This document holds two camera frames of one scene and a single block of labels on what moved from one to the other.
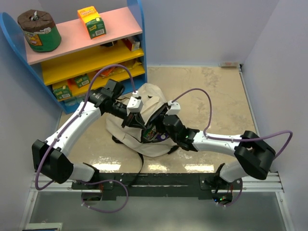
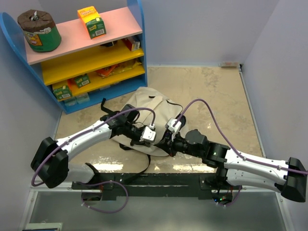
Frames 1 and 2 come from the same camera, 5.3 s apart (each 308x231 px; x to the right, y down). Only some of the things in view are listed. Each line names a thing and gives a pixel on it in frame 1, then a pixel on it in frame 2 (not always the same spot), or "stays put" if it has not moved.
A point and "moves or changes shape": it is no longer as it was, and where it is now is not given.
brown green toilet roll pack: (40, 30) stays put
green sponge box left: (62, 93) stays put
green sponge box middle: (82, 80) stays put
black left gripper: (134, 119) to (137, 142)
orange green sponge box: (94, 25) stays put
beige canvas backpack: (153, 100) moves or changes shape
